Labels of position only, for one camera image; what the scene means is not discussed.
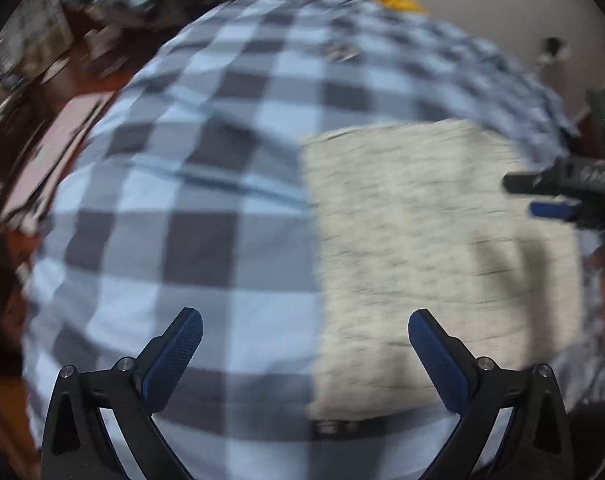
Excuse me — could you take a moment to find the small hair clip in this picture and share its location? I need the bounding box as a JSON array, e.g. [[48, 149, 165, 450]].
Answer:
[[325, 42, 360, 61]]

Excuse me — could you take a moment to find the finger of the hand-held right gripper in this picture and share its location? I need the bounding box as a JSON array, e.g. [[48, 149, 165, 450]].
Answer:
[[529, 197, 605, 228], [502, 157, 605, 196]]

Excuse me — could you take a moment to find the wall hook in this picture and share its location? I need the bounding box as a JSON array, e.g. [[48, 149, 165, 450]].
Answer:
[[537, 37, 570, 66]]

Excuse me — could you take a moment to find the blue grey checkered blanket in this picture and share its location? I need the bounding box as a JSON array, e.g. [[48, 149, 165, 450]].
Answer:
[[20, 0, 605, 480]]

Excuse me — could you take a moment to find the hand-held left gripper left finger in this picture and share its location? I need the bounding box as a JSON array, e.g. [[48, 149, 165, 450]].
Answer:
[[41, 306, 204, 480]]

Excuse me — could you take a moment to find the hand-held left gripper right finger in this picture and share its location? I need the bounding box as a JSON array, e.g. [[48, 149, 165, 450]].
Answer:
[[408, 308, 574, 480]]

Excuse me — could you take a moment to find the cream knit sweater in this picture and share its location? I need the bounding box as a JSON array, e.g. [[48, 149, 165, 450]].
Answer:
[[300, 119, 585, 421]]

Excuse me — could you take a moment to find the pale cardboard box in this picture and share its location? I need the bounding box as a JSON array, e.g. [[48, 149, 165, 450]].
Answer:
[[0, 92, 116, 231]]

